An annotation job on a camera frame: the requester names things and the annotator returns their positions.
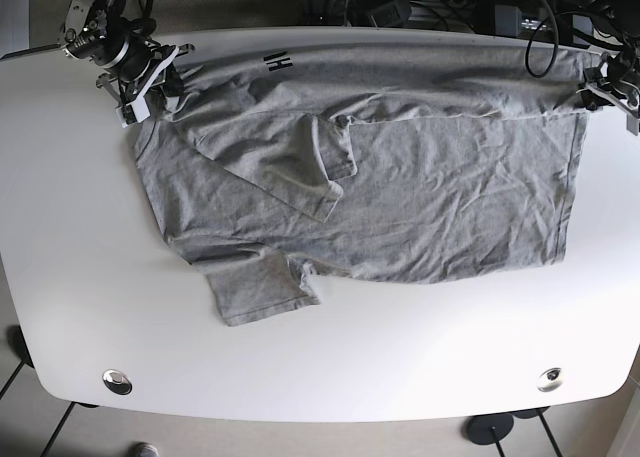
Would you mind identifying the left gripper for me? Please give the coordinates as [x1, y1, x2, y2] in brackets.
[578, 48, 639, 127]

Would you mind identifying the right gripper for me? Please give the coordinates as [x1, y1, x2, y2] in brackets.
[59, 0, 195, 107]

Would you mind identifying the grey printed T-shirt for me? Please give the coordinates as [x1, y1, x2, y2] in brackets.
[131, 43, 597, 326]

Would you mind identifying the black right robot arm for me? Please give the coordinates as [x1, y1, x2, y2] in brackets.
[59, 0, 194, 125]

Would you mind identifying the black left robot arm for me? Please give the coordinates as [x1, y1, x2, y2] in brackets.
[525, 0, 639, 136]

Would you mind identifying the black power adapter box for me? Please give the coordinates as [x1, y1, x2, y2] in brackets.
[493, 4, 526, 38]

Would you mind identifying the right silver table grommet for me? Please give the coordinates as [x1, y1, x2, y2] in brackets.
[536, 367, 565, 393]

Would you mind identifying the silver table grommet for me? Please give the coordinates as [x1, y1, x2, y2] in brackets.
[102, 369, 133, 396]
[536, 367, 565, 393]

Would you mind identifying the left silver table grommet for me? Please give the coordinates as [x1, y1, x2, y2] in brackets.
[102, 369, 133, 396]

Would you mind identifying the black round stand base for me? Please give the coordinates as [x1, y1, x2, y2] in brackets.
[464, 413, 514, 446]

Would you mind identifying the left grey shoe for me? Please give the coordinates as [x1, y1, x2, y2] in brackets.
[129, 442, 159, 457]

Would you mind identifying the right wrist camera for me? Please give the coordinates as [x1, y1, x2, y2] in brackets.
[116, 95, 150, 128]

